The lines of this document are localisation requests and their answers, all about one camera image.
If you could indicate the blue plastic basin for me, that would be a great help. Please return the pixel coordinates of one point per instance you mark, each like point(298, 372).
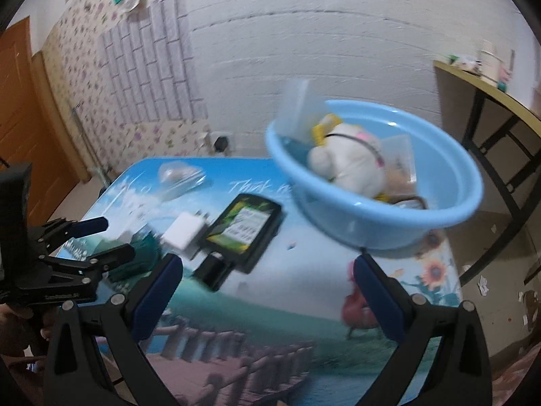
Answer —
point(380, 224)

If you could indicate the white paper cup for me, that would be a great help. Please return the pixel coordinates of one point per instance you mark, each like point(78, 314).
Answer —
point(489, 67)

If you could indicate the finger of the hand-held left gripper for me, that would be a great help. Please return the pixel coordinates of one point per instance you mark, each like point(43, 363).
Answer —
point(120, 253)
point(91, 225)

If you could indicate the wooden side table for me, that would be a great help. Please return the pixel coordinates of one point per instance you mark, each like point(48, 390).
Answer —
point(477, 89)

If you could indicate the clear box of wooden sticks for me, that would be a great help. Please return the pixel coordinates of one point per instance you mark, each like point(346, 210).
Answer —
point(401, 154)

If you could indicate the white charger plug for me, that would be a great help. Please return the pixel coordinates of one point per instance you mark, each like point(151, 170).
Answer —
point(182, 232)

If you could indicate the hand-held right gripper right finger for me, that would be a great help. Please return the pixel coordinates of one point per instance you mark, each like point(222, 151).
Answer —
point(380, 300)

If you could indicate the clear plastic bag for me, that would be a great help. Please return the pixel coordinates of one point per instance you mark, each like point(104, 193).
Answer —
point(296, 105)

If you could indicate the clear bag of cotton swabs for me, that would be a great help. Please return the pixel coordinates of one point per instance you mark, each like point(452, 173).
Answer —
point(181, 177)

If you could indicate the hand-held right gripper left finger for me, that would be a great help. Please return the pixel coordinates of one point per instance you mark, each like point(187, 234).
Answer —
point(158, 292)

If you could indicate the green packet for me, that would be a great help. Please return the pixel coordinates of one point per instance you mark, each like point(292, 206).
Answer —
point(143, 247)

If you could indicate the orange wooden door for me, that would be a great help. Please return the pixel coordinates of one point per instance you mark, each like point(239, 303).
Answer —
point(25, 114)

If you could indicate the black bottle with green label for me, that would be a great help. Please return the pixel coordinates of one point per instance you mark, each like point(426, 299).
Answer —
point(245, 228)

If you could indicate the pink patterned cloth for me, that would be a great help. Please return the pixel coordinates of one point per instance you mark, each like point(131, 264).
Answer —
point(520, 376)

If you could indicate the beige and white plush toy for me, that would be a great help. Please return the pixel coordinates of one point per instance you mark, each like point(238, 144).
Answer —
point(346, 156)

